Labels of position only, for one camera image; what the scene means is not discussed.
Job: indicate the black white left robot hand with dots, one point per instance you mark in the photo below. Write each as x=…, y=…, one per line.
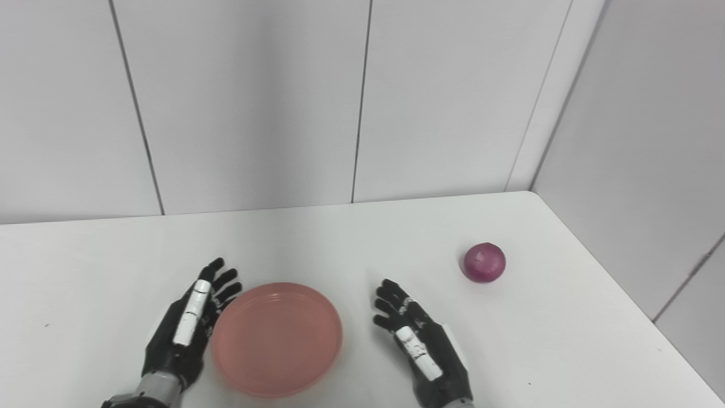
x=170, y=351

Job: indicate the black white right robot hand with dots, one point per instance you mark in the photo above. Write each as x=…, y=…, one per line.
x=444, y=368

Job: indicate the pink round plate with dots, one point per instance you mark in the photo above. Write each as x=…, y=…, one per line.
x=277, y=340

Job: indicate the purple red onion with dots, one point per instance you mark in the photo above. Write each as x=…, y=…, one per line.
x=484, y=262

